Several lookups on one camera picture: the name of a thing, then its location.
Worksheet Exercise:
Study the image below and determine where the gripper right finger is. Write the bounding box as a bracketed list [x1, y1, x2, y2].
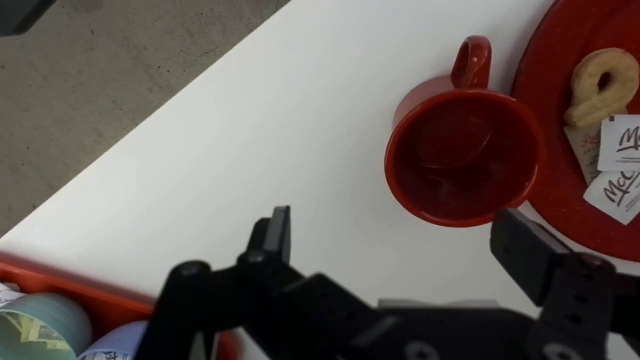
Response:
[489, 208, 640, 360]

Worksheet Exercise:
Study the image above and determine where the teal paper cup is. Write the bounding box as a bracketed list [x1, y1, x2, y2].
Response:
[0, 292, 94, 360]

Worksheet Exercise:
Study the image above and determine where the red ceramic mug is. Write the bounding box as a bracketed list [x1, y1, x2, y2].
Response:
[384, 35, 547, 229]

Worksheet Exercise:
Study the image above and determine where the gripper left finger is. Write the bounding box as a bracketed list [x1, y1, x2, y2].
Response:
[134, 205, 382, 360]

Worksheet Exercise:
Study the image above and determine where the white printed sachet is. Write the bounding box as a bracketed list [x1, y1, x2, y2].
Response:
[597, 114, 640, 174]
[582, 170, 640, 226]

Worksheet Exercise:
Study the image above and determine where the dark grey furniture leg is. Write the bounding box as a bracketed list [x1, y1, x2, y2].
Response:
[0, 0, 57, 37]

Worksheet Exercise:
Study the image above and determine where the red plate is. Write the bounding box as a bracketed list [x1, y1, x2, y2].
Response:
[510, 0, 640, 263]

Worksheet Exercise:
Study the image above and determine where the ring-shaped biscuit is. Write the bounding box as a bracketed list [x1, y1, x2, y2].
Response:
[564, 48, 640, 130]

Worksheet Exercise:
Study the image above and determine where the orange tray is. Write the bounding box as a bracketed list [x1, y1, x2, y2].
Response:
[0, 251, 243, 360]

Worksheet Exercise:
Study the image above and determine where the white paper cup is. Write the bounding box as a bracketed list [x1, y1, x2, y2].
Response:
[76, 320, 151, 360]

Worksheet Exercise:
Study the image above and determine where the beige printed sachet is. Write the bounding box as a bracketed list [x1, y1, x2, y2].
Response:
[564, 123, 605, 187]

